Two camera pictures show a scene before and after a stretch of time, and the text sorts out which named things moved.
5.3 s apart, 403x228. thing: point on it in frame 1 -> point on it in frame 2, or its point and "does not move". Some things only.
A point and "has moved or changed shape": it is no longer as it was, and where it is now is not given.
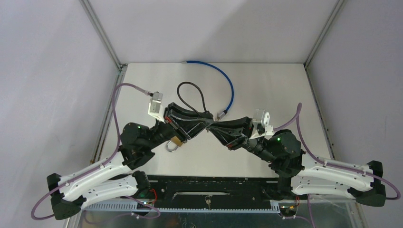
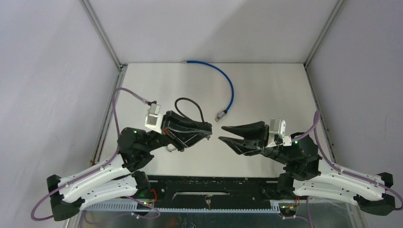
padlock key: [208, 201] does not move
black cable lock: [205, 111] has moved or changed shape
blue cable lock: [224, 112] does not move
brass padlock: [173, 144] does not move
